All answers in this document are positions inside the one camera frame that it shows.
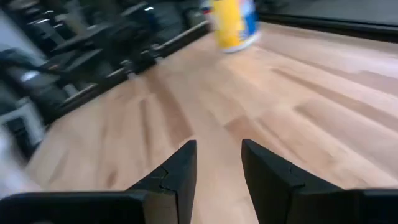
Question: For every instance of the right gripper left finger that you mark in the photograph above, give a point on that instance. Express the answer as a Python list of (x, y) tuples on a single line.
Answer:
[(174, 186)]

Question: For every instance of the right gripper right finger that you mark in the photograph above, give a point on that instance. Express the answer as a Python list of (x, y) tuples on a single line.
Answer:
[(273, 193)]

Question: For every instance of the yellow Lysol wipes canister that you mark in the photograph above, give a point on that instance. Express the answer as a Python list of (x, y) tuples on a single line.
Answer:
[(233, 28)]

